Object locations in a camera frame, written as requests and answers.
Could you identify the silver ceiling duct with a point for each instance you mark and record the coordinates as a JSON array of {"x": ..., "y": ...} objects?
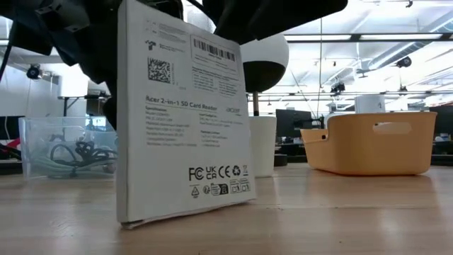
[{"x": 198, "y": 14}]

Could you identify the black frame background table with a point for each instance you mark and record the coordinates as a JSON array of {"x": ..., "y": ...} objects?
[{"x": 85, "y": 96}]

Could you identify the yellow plastic bin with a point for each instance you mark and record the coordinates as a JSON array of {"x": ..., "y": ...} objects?
[{"x": 371, "y": 152}]

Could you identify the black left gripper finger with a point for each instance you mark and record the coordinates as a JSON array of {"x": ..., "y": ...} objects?
[{"x": 111, "y": 106}]

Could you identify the black computer monitor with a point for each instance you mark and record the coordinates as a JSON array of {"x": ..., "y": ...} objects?
[{"x": 290, "y": 122}]

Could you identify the white card reader box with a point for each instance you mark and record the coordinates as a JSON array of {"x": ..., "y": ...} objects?
[{"x": 177, "y": 141}]

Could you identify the red object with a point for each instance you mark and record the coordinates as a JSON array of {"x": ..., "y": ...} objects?
[{"x": 13, "y": 143}]

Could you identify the transparent plastic bin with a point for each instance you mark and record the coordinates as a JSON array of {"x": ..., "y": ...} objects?
[{"x": 35, "y": 134}]

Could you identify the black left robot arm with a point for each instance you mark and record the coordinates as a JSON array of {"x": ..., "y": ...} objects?
[{"x": 21, "y": 25}]

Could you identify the white and black sphere lamp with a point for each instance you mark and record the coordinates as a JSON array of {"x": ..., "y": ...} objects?
[{"x": 265, "y": 74}]

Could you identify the white square pillar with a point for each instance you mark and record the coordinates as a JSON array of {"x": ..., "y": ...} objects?
[{"x": 72, "y": 85}]

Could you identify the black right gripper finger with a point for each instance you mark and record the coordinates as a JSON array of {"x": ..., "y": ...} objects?
[
  {"x": 231, "y": 21},
  {"x": 290, "y": 16}
]

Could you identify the black ceiling light rail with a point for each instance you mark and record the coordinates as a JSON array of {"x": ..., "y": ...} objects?
[{"x": 318, "y": 41}]

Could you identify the white cylinder column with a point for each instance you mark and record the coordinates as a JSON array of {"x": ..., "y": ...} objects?
[{"x": 369, "y": 104}]

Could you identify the white plastic bin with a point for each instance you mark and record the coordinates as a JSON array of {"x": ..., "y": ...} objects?
[{"x": 263, "y": 148}]

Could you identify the black ceiling camera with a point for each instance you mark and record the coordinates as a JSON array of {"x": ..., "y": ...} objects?
[
  {"x": 403, "y": 62},
  {"x": 33, "y": 72}
]

